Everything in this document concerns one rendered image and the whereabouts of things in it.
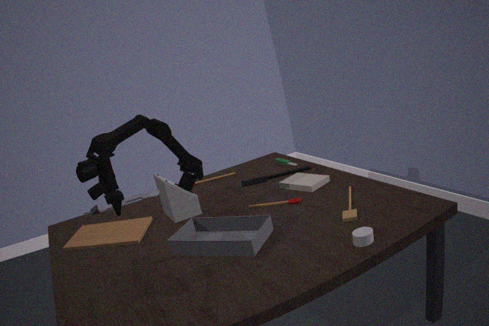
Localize wooden board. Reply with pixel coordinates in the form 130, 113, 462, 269
63, 217, 153, 251

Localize grey cylinder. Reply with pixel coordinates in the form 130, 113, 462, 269
352, 226, 374, 247

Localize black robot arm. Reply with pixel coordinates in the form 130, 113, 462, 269
76, 114, 204, 200

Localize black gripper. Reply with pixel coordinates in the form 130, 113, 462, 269
98, 171, 124, 216

